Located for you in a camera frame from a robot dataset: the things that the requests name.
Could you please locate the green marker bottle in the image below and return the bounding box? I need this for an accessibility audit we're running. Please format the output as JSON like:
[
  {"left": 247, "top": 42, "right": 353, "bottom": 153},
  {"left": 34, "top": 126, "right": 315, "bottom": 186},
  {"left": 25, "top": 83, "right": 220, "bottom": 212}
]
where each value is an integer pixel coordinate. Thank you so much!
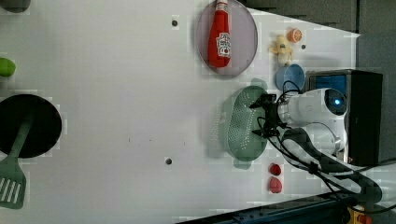
[{"left": 0, "top": 58, "right": 16, "bottom": 77}]

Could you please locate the black round pan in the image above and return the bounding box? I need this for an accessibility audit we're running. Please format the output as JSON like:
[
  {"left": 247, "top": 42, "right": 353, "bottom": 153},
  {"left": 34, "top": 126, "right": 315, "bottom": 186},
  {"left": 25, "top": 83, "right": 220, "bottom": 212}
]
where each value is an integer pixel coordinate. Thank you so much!
[{"left": 0, "top": 93, "right": 63, "bottom": 159}]

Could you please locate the light red strawberry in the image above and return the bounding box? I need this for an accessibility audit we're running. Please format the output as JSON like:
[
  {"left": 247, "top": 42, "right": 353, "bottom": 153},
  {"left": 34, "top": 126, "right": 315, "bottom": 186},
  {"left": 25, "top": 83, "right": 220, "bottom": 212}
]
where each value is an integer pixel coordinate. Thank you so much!
[{"left": 269, "top": 176, "right": 283, "bottom": 193}]

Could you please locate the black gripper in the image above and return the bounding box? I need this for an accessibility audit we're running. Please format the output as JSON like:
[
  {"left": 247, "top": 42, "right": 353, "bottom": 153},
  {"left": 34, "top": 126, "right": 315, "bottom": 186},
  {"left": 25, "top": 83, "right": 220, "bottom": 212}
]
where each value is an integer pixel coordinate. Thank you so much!
[{"left": 249, "top": 94, "right": 286, "bottom": 138}]

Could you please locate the red ketchup bottle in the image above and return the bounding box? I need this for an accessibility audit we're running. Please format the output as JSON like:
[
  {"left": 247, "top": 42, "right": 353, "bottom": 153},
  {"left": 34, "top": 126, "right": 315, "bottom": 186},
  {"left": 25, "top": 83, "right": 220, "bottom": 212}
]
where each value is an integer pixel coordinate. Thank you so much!
[{"left": 207, "top": 0, "right": 232, "bottom": 68}]

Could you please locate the grey round plate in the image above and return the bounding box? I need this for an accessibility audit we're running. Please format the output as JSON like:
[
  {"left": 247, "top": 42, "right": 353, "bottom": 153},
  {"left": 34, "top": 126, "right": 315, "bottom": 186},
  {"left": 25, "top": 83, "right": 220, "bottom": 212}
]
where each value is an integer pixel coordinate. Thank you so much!
[{"left": 195, "top": 0, "right": 258, "bottom": 76}]

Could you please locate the peeled banana toy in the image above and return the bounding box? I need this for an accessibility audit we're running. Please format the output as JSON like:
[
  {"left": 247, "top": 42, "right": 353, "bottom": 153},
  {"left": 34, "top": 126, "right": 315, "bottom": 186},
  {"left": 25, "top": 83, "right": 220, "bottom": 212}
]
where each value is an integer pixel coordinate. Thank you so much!
[{"left": 269, "top": 35, "right": 293, "bottom": 65}]

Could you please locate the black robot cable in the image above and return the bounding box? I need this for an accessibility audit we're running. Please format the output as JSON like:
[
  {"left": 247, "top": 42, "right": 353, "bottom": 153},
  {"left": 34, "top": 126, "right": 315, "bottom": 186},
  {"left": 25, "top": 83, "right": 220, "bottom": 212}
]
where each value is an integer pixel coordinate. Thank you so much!
[{"left": 256, "top": 80, "right": 396, "bottom": 216}]

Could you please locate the dark red strawberry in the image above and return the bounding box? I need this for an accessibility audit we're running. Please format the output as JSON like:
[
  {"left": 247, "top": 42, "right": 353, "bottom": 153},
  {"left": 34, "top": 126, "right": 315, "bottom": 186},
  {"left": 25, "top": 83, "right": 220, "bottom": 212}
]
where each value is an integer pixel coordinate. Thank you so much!
[{"left": 269, "top": 163, "right": 282, "bottom": 175}]

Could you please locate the orange half slice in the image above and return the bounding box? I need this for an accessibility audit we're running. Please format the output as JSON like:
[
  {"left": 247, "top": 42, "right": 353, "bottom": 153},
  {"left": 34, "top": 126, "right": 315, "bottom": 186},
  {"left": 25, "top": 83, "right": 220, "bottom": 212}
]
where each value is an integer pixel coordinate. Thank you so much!
[{"left": 288, "top": 28, "right": 303, "bottom": 43}]

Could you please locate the black toaster oven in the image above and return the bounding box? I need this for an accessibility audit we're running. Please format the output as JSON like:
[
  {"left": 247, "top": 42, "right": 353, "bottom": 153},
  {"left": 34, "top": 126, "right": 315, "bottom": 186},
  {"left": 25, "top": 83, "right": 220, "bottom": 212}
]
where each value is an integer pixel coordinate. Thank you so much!
[{"left": 305, "top": 69, "right": 383, "bottom": 166}]

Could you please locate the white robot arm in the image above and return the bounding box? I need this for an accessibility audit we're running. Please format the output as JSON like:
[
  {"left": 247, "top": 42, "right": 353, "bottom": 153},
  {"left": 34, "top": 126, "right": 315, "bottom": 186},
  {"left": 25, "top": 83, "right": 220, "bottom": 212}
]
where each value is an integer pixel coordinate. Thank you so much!
[{"left": 249, "top": 88, "right": 395, "bottom": 205}]

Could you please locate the green slotted spatula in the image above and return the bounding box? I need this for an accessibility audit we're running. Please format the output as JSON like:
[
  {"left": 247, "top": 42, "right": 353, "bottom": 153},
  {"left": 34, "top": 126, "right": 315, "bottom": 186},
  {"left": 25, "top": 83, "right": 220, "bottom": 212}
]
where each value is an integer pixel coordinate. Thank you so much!
[{"left": 0, "top": 113, "right": 34, "bottom": 209}]

